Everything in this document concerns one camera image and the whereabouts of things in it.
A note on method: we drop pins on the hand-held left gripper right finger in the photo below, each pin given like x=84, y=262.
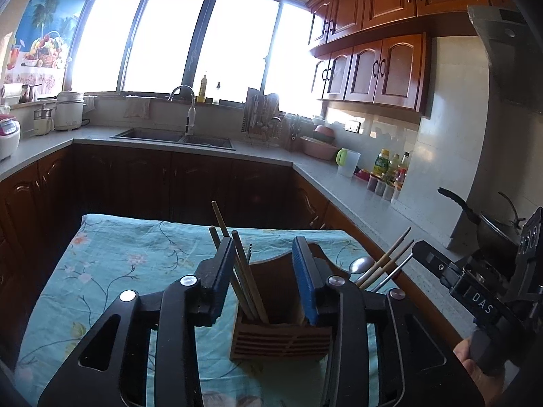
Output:
x=305, y=280

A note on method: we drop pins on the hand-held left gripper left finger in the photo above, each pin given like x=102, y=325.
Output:
x=222, y=280

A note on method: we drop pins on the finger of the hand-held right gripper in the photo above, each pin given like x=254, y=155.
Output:
x=437, y=267

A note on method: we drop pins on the slim grey metal utensil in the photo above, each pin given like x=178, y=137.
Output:
x=394, y=272

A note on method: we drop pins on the dark wooden chopstick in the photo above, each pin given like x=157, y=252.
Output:
x=213, y=235

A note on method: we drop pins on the metal spoon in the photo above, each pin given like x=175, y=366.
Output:
x=361, y=265

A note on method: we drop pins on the long pale wooden chopstick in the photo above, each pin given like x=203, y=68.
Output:
x=220, y=220

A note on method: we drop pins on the wooden utensil holder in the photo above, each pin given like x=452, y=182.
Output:
x=280, y=339

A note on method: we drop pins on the person's right hand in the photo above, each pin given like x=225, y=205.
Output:
x=477, y=379

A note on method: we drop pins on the black wok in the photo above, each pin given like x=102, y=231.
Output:
x=492, y=233

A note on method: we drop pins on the spice jar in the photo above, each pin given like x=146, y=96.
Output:
x=372, y=184
x=389, y=193
x=380, y=188

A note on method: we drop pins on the teal floral tablecloth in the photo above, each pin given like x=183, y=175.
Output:
x=127, y=263

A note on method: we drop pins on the wooden base cabinets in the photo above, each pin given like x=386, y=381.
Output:
x=169, y=186

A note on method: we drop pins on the pale cooking oil bottle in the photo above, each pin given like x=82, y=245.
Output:
x=394, y=165

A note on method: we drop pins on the cooking oil bottle green label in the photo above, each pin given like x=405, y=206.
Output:
x=382, y=163

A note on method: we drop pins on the small red container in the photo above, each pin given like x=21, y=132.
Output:
x=363, y=175

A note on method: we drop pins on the pink plastic basin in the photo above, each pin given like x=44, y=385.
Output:
x=318, y=149

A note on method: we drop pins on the red pot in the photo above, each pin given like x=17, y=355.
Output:
x=324, y=132

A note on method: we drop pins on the dark double sink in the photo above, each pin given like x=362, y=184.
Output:
x=169, y=138

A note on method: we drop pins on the metal dish rack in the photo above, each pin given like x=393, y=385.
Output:
x=261, y=125

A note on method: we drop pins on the chrome kitchen faucet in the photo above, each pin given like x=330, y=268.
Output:
x=191, y=114

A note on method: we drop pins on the wooden cutting board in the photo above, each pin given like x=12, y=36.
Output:
x=259, y=95

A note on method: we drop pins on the yellow dish soap bottle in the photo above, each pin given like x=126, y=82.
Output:
x=204, y=90

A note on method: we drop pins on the pale dish cloth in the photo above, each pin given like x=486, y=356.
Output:
x=136, y=108

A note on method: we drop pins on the grey range hood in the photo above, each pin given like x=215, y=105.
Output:
x=509, y=63

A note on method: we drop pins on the small white kitchen appliance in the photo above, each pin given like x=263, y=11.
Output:
x=43, y=122

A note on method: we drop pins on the large kitchen window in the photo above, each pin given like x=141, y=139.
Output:
x=169, y=42

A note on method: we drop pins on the pink and white rice cooker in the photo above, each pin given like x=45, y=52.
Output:
x=8, y=138

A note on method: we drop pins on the small copper pot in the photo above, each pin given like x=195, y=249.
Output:
x=30, y=93

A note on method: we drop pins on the fruit print window blind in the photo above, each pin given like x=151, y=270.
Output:
x=51, y=17

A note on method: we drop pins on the wall socket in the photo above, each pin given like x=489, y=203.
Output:
x=352, y=126

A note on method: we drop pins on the wooden wall cabinets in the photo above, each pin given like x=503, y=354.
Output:
x=382, y=63

